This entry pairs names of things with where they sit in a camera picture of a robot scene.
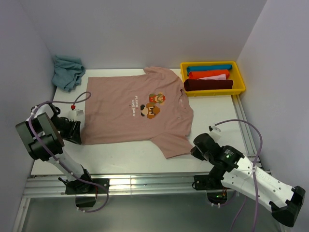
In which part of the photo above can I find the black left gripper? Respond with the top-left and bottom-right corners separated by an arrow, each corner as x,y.
50,116 -> 82,145

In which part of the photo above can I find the pink printed t-shirt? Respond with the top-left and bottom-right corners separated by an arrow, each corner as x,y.
81,67 -> 194,159

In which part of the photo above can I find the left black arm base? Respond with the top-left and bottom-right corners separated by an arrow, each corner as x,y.
62,178 -> 110,211

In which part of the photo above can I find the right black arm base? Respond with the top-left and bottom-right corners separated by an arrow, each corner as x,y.
191,174 -> 228,205

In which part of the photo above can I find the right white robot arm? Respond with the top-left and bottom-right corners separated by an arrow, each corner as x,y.
191,133 -> 306,227

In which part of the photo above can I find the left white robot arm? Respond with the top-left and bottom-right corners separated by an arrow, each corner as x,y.
15,103 -> 94,193

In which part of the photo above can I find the crumpled teal t-shirt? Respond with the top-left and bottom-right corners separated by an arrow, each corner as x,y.
52,55 -> 85,92

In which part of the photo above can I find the rolled maroon t-shirt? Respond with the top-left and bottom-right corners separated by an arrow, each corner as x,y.
184,79 -> 234,91

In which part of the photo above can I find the rolled orange t-shirt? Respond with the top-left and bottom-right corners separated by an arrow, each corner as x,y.
189,69 -> 230,80

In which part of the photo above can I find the rolled blue t-shirt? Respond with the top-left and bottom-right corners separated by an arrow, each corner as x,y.
186,64 -> 233,74

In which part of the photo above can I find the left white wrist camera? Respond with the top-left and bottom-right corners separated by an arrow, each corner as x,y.
68,109 -> 84,120

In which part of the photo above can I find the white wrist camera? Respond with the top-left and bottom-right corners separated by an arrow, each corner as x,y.
68,109 -> 84,120
209,125 -> 221,133

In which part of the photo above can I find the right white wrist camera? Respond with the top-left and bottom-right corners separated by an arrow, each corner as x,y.
209,125 -> 221,133

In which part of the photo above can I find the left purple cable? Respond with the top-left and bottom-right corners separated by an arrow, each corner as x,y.
28,91 -> 110,213

